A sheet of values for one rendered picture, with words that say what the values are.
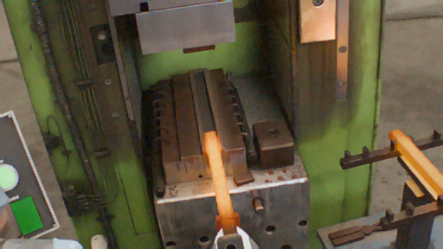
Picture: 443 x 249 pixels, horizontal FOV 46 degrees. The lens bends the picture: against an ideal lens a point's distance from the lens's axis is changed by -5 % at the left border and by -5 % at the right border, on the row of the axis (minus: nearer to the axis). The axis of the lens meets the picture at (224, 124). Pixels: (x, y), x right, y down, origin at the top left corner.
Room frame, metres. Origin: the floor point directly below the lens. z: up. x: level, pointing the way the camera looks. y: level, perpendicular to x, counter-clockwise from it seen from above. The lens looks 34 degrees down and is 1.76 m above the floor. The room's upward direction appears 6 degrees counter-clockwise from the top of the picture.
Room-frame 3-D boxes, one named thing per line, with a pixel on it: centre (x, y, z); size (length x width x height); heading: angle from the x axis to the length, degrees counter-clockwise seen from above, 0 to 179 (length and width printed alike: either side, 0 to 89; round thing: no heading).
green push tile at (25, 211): (0.85, 0.46, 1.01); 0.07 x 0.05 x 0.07; 119
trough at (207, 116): (1.25, 0.05, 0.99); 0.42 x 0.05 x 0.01; 4
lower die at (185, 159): (1.25, 0.07, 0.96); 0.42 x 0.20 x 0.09; 4
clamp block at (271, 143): (1.11, -0.12, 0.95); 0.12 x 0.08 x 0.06; 4
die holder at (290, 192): (1.26, 0.02, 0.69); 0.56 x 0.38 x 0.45; 4
